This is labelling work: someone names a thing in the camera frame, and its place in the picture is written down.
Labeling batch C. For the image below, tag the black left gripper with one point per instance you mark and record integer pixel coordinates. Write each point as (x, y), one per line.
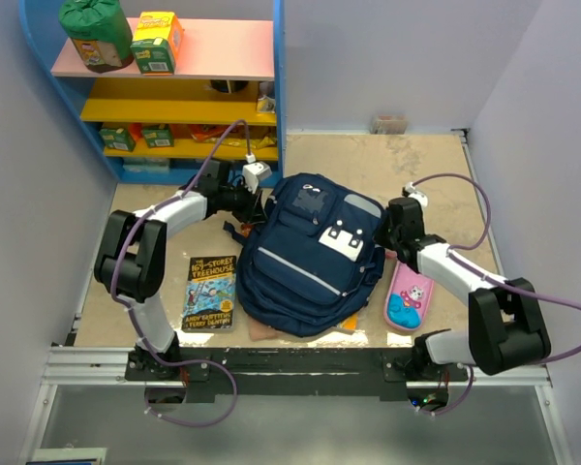
(254, 211)

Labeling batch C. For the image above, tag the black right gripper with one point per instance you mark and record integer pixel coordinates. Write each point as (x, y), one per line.
(379, 233)

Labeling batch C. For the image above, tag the navy blue backpack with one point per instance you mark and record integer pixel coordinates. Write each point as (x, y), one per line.
(313, 261)

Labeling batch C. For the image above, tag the brown leather wallet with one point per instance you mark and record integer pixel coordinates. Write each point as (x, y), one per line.
(260, 332)

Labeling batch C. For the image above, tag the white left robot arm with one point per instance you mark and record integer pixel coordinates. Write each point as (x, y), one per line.
(131, 261)

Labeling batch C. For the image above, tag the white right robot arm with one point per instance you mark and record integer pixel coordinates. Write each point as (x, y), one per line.
(505, 326)

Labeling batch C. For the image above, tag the pink pencil case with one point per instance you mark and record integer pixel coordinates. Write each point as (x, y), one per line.
(408, 299)

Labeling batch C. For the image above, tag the orange yellow snack packets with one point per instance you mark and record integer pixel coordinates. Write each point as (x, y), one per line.
(205, 134)

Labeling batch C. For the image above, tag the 169-storey treehouse book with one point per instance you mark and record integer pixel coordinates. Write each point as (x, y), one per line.
(210, 294)

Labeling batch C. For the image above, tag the blue shelf unit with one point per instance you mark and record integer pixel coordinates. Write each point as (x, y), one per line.
(216, 82)

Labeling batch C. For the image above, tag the Roald Dahl Charlie book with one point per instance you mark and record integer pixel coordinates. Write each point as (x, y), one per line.
(349, 324)

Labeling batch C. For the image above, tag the green box right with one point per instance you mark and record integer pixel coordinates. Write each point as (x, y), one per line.
(158, 136)

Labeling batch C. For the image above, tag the green box left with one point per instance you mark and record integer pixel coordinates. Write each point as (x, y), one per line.
(117, 139)

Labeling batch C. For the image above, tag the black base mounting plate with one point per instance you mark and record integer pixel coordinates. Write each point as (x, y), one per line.
(388, 374)

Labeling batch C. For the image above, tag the yellow green carton box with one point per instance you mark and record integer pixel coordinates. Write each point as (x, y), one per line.
(156, 42)

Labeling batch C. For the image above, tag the green chips canister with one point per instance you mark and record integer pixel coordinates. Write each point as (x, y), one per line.
(100, 32)

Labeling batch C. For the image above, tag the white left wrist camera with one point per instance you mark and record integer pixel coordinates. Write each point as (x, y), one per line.
(254, 173)

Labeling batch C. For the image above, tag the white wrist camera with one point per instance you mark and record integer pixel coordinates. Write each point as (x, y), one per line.
(411, 191)
(254, 173)

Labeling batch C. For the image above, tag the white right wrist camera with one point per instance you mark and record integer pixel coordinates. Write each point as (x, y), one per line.
(411, 191)

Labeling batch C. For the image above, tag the small brown box at wall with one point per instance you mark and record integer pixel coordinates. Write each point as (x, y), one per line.
(389, 125)

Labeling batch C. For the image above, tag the aluminium rail frame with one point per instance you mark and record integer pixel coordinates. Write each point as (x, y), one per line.
(87, 405)

